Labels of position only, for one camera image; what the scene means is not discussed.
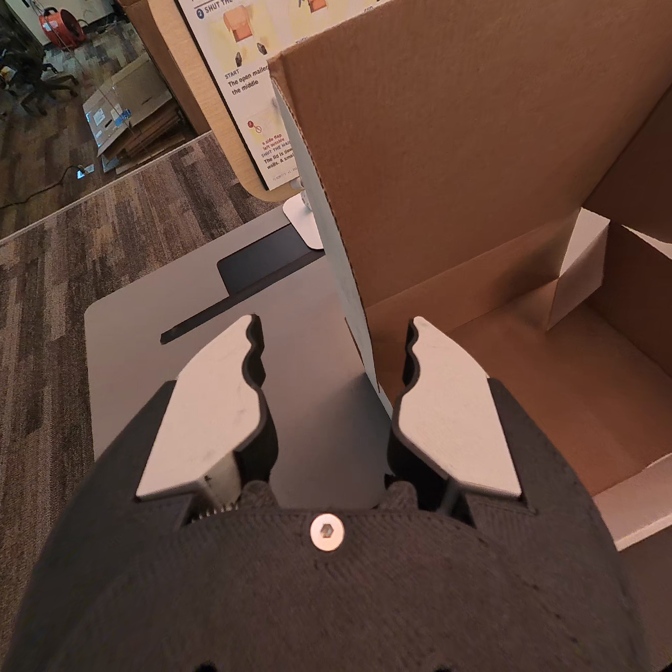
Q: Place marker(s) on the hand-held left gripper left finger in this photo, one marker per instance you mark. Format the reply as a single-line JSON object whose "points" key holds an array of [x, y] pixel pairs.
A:
{"points": [[210, 414]]}

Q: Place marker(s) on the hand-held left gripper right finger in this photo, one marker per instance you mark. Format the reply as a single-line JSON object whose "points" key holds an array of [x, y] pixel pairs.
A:
{"points": [[451, 414]]}

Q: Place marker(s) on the brown cardboard mailer box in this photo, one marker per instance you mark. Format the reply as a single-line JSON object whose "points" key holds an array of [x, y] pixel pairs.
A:
{"points": [[446, 131]]}

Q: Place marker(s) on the large brown cardboard box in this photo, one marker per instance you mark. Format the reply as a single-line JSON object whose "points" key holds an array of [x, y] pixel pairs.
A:
{"points": [[137, 21]]}

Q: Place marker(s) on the white sign stand base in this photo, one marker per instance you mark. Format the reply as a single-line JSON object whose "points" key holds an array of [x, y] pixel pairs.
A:
{"points": [[305, 223]]}

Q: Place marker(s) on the floor power outlet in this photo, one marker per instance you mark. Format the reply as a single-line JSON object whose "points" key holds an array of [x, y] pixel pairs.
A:
{"points": [[85, 171]]}

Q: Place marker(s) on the beige sign board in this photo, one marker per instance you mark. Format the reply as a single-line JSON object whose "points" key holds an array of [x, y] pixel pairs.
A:
{"points": [[225, 137]]}

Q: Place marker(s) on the instruction poster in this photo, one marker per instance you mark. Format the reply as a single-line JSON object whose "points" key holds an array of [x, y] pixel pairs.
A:
{"points": [[246, 94]]}

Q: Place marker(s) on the flattened cardboard boxes pile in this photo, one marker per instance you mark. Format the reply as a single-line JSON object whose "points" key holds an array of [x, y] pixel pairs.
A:
{"points": [[131, 99]]}

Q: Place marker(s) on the black office chair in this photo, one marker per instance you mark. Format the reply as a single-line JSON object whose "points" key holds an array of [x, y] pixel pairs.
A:
{"points": [[36, 78]]}

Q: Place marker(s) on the orange floor fan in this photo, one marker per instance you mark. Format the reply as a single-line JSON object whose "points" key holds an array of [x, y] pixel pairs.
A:
{"points": [[55, 26]]}

